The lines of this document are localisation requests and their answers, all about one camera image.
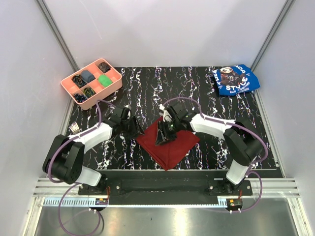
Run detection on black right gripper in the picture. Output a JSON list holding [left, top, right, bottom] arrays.
[[155, 118, 181, 146]]

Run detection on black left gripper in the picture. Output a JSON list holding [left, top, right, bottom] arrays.
[[121, 115, 144, 140]]

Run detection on red cloth napkin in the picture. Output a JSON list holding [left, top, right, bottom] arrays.
[[136, 117, 200, 171]]

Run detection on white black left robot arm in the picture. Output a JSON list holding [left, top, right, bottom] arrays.
[[42, 105, 144, 195]]

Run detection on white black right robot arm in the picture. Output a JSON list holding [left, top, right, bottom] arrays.
[[155, 103, 268, 195]]

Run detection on green rolled sock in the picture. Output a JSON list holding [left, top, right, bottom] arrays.
[[98, 74, 113, 87]]

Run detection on black yellow rolled sock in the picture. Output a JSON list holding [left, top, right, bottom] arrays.
[[83, 87, 96, 98]]

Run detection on silver metal fork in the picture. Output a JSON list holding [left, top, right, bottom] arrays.
[[69, 122, 80, 135]]

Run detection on dark blue rolled sock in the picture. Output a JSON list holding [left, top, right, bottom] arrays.
[[73, 93, 87, 103]]

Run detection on pink compartment organizer box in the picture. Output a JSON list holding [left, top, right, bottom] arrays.
[[61, 59, 123, 110]]

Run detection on dark brown rolled sock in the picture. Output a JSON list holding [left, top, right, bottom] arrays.
[[98, 62, 111, 73]]

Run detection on grey blue rolled sock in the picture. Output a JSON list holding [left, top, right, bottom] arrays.
[[80, 70, 95, 83]]

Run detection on black patterned rolled sock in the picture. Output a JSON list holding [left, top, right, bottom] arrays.
[[72, 74, 86, 88]]

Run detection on blue printed folded shirt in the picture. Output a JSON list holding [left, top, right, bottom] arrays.
[[213, 64, 260, 96]]

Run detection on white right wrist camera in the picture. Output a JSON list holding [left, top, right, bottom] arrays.
[[158, 104, 172, 122]]

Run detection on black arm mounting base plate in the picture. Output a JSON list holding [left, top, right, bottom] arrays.
[[78, 169, 253, 206]]

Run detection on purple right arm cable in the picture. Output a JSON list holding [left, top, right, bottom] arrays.
[[162, 97, 269, 212]]

